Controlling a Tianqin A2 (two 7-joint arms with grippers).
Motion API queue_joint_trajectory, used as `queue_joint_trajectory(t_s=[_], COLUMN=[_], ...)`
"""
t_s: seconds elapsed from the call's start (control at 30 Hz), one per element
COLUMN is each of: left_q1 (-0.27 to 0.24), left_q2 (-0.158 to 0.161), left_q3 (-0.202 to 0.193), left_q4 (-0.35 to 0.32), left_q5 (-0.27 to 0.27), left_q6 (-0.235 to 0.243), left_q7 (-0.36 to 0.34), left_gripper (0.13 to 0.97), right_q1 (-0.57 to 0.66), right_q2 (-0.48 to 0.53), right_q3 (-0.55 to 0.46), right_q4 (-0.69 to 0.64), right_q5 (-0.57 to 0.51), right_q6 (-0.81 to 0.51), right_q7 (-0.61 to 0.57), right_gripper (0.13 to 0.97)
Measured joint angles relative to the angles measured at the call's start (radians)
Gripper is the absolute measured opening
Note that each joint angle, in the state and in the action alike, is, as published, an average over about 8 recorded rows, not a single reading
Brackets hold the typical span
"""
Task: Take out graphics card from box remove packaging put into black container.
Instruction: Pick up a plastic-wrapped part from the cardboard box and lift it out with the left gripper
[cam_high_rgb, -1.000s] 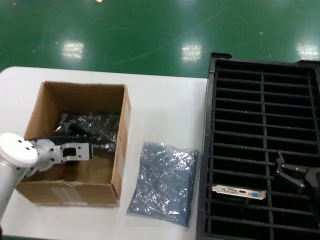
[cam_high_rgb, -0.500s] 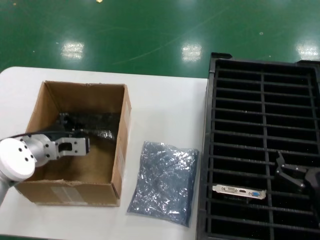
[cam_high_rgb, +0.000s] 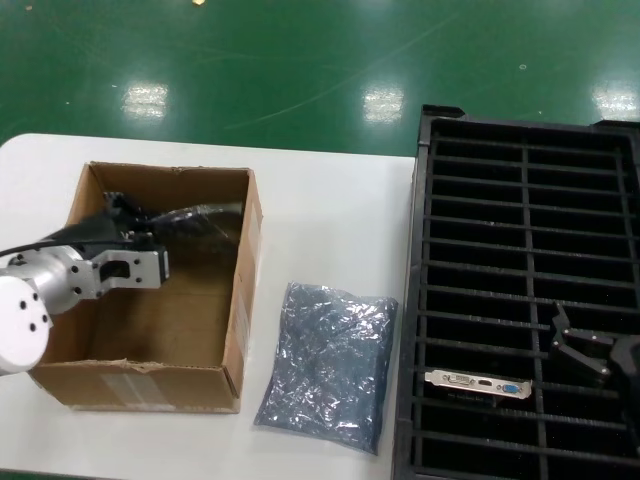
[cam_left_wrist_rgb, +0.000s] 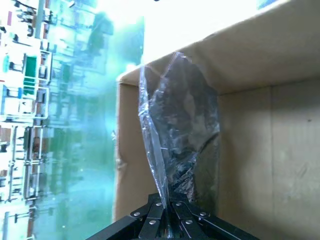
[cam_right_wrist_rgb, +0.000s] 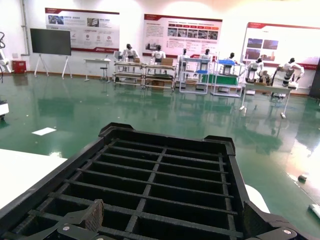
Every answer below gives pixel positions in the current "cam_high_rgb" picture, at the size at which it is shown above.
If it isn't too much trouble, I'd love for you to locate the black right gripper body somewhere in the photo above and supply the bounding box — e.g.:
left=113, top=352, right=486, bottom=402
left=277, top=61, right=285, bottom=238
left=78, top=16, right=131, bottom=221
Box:
left=606, top=336, right=640, bottom=417

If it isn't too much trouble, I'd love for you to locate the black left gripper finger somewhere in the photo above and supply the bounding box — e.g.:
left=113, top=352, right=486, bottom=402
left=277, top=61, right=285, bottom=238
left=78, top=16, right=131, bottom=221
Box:
left=102, top=189, right=151, bottom=221
left=122, top=219, right=160, bottom=249

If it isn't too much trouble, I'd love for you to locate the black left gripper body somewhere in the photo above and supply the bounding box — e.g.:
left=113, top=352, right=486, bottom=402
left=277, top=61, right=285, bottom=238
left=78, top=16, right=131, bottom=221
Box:
left=27, top=207, right=139, bottom=251

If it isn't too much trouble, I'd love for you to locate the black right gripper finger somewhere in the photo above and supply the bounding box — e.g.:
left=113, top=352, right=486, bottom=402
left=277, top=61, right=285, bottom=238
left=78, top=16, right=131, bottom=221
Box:
left=547, top=301, right=614, bottom=390

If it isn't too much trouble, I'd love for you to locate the crinkled grey antistatic bag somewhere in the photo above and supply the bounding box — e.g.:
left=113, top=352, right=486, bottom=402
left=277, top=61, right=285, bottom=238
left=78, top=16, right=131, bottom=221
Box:
left=144, top=198, right=242, bottom=237

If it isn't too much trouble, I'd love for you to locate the brown cardboard box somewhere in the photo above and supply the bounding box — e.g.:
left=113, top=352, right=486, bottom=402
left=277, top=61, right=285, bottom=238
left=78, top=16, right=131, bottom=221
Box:
left=29, top=160, right=264, bottom=415

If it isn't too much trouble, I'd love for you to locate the black slotted plastic container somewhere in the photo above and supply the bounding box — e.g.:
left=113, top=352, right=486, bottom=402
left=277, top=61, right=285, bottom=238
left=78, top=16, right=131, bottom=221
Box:
left=392, top=103, right=640, bottom=480

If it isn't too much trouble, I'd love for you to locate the empty grey antistatic bag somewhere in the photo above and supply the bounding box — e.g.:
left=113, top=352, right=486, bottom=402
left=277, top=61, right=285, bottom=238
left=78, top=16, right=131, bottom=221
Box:
left=253, top=281, right=400, bottom=456

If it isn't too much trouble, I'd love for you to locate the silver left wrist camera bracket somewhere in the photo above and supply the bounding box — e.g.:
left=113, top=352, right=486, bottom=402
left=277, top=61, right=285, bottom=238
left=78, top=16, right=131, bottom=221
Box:
left=69, top=246, right=172, bottom=302

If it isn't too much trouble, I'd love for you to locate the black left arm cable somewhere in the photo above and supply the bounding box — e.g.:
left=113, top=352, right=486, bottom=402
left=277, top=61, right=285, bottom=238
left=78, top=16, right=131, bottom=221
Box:
left=0, top=241, right=57, bottom=257

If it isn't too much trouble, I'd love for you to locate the graphics card with silver bracket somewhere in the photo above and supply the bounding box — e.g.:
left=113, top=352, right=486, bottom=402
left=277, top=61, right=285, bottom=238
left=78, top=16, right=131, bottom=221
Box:
left=423, top=368, right=532, bottom=401

